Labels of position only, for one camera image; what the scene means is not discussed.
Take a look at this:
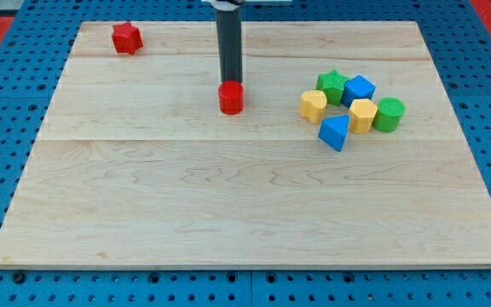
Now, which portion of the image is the red star block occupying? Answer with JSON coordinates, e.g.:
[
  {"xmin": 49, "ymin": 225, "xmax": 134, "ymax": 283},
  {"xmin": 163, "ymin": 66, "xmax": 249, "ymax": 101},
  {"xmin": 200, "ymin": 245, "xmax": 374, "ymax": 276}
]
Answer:
[{"xmin": 112, "ymin": 21, "xmax": 143, "ymax": 55}]

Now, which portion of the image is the blue triangle block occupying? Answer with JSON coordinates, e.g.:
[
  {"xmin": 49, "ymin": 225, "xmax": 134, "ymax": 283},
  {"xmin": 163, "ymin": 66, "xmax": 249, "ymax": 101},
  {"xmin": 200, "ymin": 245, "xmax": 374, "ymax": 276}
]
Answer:
[{"xmin": 318, "ymin": 115, "xmax": 350, "ymax": 152}]

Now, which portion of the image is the blue cube block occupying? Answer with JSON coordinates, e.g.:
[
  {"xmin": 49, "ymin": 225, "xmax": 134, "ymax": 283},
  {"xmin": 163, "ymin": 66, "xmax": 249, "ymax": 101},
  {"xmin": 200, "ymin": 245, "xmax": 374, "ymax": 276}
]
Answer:
[{"xmin": 341, "ymin": 75, "xmax": 376, "ymax": 107}]

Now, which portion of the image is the green cylinder block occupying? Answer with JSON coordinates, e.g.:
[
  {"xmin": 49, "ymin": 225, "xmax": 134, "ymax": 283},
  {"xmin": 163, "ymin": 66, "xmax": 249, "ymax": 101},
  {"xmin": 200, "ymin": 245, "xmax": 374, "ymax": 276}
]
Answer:
[{"xmin": 373, "ymin": 97, "xmax": 406, "ymax": 133}]

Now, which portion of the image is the yellow hexagon block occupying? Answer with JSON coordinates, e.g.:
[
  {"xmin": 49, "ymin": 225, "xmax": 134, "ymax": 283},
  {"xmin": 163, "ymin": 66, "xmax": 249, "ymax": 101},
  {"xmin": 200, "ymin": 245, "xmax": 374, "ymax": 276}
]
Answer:
[{"xmin": 349, "ymin": 98, "xmax": 378, "ymax": 134}]

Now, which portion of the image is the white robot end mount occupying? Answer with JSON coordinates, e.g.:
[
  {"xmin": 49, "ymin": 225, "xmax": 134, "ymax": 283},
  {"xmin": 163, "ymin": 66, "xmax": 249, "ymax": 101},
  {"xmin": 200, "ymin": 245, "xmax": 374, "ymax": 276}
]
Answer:
[{"xmin": 200, "ymin": 0, "xmax": 292, "ymax": 8}]

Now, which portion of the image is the red cylinder block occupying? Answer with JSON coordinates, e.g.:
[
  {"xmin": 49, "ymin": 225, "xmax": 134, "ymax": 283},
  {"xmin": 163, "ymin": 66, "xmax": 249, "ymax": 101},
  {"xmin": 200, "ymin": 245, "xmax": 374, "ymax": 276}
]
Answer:
[{"xmin": 218, "ymin": 80, "xmax": 245, "ymax": 115}]

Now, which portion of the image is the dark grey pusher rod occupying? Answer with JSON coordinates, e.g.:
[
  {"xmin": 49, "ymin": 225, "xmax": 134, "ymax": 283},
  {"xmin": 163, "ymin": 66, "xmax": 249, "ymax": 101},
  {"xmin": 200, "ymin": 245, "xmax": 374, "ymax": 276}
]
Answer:
[{"xmin": 213, "ymin": 1, "xmax": 242, "ymax": 83}]

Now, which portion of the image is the yellow heart block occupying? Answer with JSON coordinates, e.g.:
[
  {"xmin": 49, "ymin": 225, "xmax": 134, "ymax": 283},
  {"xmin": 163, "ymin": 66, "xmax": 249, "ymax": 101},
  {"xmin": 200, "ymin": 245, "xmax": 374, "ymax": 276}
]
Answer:
[{"xmin": 299, "ymin": 90, "xmax": 327, "ymax": 125}]

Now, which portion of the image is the wooden board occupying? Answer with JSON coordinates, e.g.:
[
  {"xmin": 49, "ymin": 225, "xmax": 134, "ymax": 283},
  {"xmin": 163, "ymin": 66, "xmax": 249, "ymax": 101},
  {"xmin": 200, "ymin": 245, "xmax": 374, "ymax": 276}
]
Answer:
[{"xmin": 0, "ymin": 21, "xmax": 491, "ymax": 270}]

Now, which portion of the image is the green star block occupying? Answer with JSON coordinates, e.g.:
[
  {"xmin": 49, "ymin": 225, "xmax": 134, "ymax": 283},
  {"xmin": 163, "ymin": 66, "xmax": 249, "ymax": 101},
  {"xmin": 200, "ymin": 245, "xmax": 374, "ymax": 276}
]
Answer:
[{"xmin": 315, "ymin": 69, "xmax": 349, "ymax": 106}]

